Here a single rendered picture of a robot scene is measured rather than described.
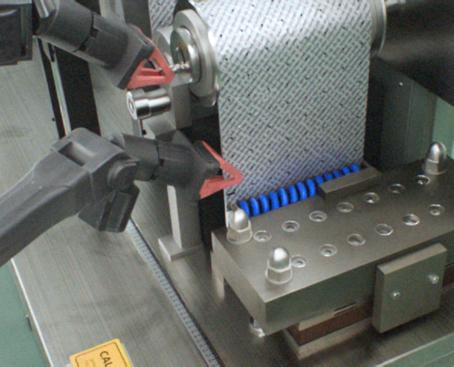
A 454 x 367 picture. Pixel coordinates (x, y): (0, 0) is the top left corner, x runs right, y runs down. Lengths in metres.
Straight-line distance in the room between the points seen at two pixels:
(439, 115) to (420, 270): 0.47
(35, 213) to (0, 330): 1.65
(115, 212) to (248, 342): 0.27
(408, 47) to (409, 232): 0.29
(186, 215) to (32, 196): 0.38
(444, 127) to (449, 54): 0.39
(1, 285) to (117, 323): 1.53
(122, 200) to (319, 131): 0.31
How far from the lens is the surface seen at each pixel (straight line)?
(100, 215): 0.97
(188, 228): 1.19
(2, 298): 2.59
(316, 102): 1.08
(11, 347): 2.42
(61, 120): 1.48
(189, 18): 0.99
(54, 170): 0.88
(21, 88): 1.78
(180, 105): 1.06
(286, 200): 1.09
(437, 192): 1.14
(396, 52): 1.20
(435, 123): 1.45
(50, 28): 0.90
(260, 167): 1.08
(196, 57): 0.99
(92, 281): 1.20
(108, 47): 0.94
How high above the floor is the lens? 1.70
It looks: 36 degrees down
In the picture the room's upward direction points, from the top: 4 degrees counter-clockwise
